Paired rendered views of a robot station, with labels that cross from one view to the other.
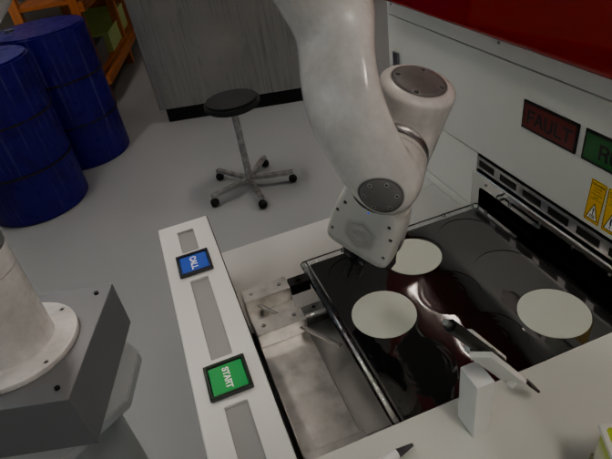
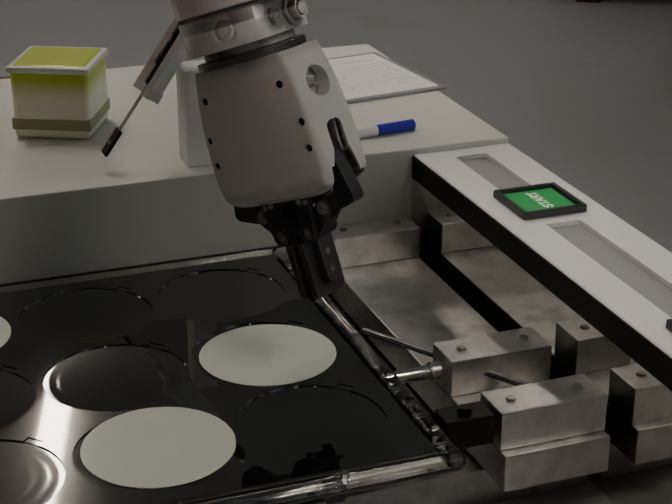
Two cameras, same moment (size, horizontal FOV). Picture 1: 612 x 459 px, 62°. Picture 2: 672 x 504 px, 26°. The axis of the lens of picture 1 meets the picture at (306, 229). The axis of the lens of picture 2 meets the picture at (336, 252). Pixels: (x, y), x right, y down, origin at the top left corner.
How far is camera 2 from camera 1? 152 cm
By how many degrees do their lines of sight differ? 121
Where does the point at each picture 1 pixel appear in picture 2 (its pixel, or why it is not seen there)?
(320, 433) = (401, 277)
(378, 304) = (275, 365)
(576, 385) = (44, 175)
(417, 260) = (150, 435)
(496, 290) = (15, 370)
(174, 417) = not seen: outside the picture
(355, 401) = not seen: hidden behind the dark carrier
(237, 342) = (543, 232)
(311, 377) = (420, 323)
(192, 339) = (633, 239)
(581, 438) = (80, 150)
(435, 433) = not seen: hidden behind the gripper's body
